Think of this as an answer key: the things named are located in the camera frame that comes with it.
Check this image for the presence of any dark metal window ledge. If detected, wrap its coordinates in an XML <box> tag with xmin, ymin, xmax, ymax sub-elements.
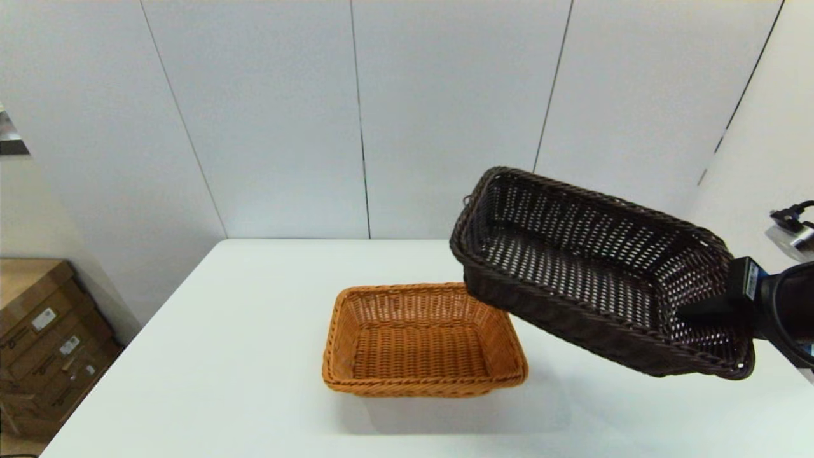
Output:
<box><xmin>0</xmin><ymin>105</ymin><xmax>32</xmax><ymax>157</ymax></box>

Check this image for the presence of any dark brown wicker basket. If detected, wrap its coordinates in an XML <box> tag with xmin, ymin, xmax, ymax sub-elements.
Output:
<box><xmin>449</xmin><ymin>166</ymin><xmax>757</xmax><ymax>381</ymax></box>

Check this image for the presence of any cardboard box with white label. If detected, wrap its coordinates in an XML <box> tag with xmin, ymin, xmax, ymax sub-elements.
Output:
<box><xmin>0</xmin><ymin>347</ymin><xmax>125</xmax><ymax>441</ymax></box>
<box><xmin>0</xmin><ymin>304</ymin><xmax>121</xmax><ymax>390</ymax></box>
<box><xmin>0</xmin><ymin>259</ymin><xmax>96</xmax><ymax>349</ymax></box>

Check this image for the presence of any orange wicker basket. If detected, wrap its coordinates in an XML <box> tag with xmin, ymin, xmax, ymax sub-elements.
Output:
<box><xmin>322</xmin><ymin>282</ymin><xmax>530</xmax><ymax>399</ymax></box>

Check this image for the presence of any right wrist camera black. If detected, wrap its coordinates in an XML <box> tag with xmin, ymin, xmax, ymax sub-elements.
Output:
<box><xmin>765</xmin><ymin>200</ymin><xmax>814</xmax><ymax>262</ymax></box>

